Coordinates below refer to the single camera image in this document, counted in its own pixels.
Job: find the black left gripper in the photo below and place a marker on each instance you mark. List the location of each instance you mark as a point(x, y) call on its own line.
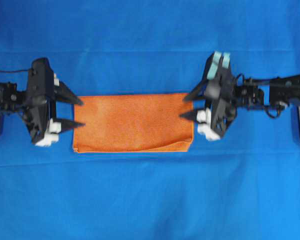
point(41, 122)

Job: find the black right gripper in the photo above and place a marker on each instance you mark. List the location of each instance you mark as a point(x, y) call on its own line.
point(218, 112)

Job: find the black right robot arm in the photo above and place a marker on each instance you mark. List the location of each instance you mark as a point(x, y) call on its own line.
point(272, 96)

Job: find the orange towel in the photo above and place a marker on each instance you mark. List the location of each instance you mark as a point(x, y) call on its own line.
point(133, 124)

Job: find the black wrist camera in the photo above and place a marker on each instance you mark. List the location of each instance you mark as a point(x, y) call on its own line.
point(217, 62)
point(40, 83)

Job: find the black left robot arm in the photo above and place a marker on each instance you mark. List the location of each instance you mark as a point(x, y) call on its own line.
point(11, 99)

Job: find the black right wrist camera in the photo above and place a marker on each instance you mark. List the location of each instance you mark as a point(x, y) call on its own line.
point(217, 62)

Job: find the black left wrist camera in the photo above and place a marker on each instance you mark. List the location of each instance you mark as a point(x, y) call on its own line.
point(40, 83)

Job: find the blue table cloth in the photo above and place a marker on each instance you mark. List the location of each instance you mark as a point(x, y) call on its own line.
point(245, 186)

